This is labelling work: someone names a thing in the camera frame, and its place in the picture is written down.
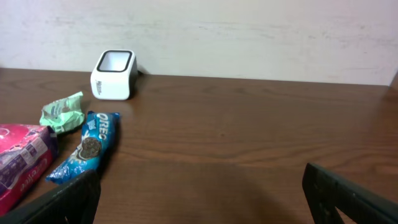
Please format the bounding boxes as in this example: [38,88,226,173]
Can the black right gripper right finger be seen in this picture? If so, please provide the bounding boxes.
[302,163,397,224]

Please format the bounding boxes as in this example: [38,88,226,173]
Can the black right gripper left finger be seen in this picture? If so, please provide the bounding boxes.
[1,170,101,224]

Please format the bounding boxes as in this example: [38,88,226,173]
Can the red purple pad package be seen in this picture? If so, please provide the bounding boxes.
[1,124,58,215]

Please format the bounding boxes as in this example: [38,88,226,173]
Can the blue oreo cookie pack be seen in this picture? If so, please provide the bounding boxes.
[45,111,120,184]

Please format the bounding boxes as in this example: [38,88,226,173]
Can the green wipes packet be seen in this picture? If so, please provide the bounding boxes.
[39,91,85,134]

